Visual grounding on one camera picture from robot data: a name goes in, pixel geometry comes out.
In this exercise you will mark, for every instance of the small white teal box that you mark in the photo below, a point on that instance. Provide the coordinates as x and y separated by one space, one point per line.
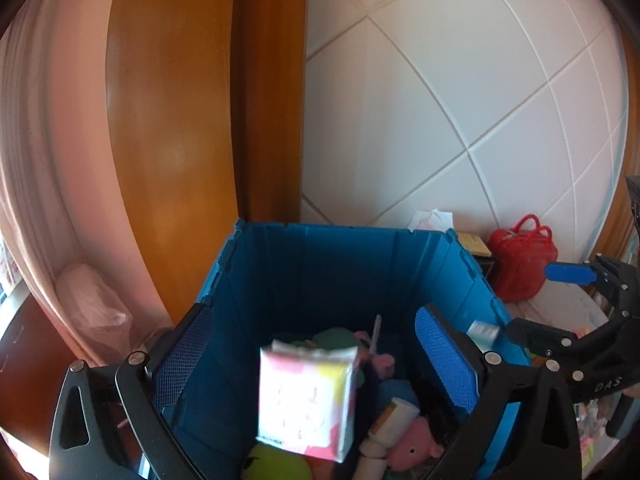
482 334

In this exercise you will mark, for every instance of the blue plastic storage crate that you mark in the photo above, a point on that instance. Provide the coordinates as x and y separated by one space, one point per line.
325 270

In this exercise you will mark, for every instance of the pink plastic toy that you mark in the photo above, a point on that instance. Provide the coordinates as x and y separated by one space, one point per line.
382 362

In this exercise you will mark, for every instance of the small white bottle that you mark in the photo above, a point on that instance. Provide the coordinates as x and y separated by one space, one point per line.
372 455

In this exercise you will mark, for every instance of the dark green plush toy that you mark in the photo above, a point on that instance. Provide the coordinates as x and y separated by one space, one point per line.
332 337

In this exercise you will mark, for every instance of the dark wooden cabinet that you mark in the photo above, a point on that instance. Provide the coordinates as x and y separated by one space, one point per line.
25 360

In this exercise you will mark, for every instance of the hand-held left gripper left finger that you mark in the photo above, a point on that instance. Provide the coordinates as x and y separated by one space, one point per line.
182 355

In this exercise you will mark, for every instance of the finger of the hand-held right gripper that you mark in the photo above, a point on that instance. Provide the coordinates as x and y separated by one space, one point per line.
540 337
570 272

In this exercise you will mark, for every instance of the pink pig plush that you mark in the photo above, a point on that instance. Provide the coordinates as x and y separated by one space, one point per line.
415 447

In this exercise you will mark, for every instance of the wooden headboard frame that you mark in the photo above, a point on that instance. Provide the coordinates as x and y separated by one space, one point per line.
175 135

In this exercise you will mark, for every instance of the yellow-green plush ball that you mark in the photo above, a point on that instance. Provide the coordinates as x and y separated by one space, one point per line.
280 465

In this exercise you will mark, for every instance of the black gift box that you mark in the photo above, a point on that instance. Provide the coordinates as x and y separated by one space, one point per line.
487 272

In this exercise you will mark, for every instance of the white padded headboard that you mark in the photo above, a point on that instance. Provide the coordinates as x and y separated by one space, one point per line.
450 85

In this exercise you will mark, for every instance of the red hard-shell carry case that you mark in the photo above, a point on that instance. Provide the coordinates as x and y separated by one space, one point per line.
520 265

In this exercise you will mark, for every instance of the pink white tissue box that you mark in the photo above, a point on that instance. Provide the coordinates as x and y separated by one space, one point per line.
432 220

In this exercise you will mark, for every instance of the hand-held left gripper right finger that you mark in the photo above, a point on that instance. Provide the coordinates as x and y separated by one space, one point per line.
442 355

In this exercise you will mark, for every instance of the pink patterned white packet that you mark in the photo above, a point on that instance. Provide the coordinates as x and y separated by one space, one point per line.
305 400

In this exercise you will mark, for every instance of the white bottle orange label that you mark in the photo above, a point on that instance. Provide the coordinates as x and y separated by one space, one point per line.
395 417

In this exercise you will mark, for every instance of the pile of colourful packets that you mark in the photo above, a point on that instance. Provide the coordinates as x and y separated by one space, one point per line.
592 435

